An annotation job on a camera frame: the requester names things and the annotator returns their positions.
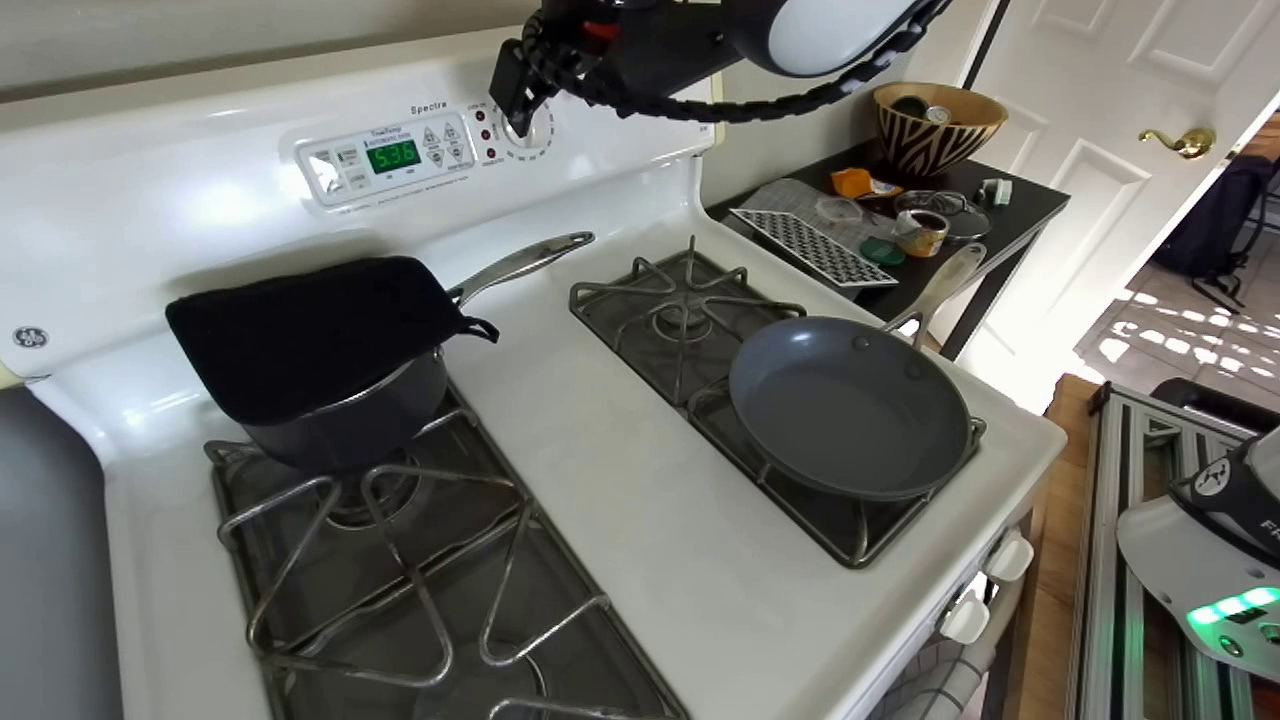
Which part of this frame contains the burner grate under frying pan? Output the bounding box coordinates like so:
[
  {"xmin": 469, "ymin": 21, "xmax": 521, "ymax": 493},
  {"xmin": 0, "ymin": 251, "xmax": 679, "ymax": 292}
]
[{"xmin": 569, "ymin": 238, "xmax": 991, "ymax": 576}]

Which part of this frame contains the woven patterned bowl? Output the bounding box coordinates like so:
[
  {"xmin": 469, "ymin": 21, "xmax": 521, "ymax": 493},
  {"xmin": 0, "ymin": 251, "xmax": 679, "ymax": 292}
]
[{"xmin": 866, "ymin": 80, "xmax": 1011, "ymax": 186}]

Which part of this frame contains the wooden board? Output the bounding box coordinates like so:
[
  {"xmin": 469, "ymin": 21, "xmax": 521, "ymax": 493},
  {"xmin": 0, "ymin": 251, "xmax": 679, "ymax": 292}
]
[{"xmin": 1005, "ymin": 374, "xmax": 1110, "ymax": 720}]

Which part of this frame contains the black chair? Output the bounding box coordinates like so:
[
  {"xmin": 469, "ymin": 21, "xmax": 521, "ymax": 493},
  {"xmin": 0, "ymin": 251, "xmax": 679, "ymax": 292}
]
[{"xmin": 1152, "ymin": 148, "xmax": 1280, "ymax": 319}]

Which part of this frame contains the aluminium robot stand frame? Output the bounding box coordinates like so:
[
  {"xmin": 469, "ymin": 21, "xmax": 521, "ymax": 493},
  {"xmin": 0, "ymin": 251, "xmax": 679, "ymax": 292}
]
[{"xmin": 1075, "ymin": 379, "xmax": 1280, "ymax": 720}]

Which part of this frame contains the white round stove dial knob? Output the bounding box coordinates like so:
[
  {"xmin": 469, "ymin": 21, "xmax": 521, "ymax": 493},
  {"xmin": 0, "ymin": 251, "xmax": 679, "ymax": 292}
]
[{"xmin": 494, "ymin": 95, "xmax": 561, "ymax": 163}]

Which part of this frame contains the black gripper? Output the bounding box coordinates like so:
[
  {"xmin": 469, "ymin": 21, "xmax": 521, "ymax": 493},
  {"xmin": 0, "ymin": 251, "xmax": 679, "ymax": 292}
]
[{"xmin": 484, "ymin": 0, "xmax": 752, "ymax": 139}]

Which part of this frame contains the white gas stove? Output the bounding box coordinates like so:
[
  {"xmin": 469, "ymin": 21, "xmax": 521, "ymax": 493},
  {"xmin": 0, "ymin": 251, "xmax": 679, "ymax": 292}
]
[{"xmin": 0, "ymin": 21, "xmax": 1073, "ymax": 720}]

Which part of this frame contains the tape roll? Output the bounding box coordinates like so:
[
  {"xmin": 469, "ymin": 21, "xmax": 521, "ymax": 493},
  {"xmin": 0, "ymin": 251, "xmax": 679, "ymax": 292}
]
[{"xmin": 892, "ymin": 206, "xmax": 956, "ymax": 264}]

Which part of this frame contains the grey frying pan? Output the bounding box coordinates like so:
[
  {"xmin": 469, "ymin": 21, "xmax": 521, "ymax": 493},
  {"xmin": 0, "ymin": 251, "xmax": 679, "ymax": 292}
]
[{"xmin": 725, "ymin": 239, "xmax": 991, "ymax": 508}]

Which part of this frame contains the brass door lever handle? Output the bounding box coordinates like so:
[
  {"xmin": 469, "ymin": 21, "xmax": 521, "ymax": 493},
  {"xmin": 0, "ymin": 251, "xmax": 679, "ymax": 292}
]
[{"xmin": 1137, "ymin": 119, "xmax": 1218, "ymax": 163}]

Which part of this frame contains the orange object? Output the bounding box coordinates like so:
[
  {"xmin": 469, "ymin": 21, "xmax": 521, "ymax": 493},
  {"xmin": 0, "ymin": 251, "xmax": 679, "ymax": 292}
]
[{"xmin": 829, "ymin": 163, "xmax": 902, "ymax": 206}]

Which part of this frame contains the clear plastic container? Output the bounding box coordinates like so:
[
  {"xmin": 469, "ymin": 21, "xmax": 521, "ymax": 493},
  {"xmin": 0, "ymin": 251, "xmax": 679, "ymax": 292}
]
[{"xmin": 929, "ymin": 188, "xmax": 991, "ymax": 245}]

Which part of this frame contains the white burner control knob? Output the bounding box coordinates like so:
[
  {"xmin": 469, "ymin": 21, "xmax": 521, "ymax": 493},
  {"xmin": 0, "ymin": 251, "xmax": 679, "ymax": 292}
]
[
  {"xmin": 936, "ymin": 585, "xmax": 1000, "ymax": 651},
  {"xmin": 981, "ymin": 524, "xmax": 1038, "ymax": 588}
]

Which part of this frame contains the black side table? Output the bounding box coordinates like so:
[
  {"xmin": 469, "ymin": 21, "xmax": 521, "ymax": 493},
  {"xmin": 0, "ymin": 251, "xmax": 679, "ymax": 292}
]
[{"xmin": 704, "ymin": 138, "xmax": 1075, "ymax": 364}]

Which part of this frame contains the digital oven control panel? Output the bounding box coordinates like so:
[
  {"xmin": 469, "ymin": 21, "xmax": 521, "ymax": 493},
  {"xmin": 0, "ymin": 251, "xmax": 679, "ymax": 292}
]
[{"xmin": 290, "ymin": 102, "xmax": 500, "ymax": 211}]

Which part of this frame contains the green round lid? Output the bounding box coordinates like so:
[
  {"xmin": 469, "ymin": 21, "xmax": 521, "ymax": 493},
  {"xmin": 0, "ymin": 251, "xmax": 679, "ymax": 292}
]
[{"xmin": 857, "ymin": 234, "xmax": 908, "ymax": 271}]

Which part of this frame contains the burner grate under saucepan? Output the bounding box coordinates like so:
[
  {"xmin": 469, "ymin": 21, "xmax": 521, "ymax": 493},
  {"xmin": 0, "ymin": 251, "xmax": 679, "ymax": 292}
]
[{"xmin": 203, "ymin": 396, "xmax": 690, "ymax": 720}]

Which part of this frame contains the dark saucepan with steel handle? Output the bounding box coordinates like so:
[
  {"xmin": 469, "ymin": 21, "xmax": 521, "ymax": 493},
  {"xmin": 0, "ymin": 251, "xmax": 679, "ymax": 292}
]
[{"xmin": 236, "ymin": 230, "xmax": 600, "ymax": 482}]

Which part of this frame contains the white panelled door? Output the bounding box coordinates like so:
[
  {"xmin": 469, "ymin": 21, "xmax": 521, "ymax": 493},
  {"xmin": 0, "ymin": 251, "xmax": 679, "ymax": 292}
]
[{"xmin": 956, "ymin": 0, "xmax": 1280, "ymax": 415}]

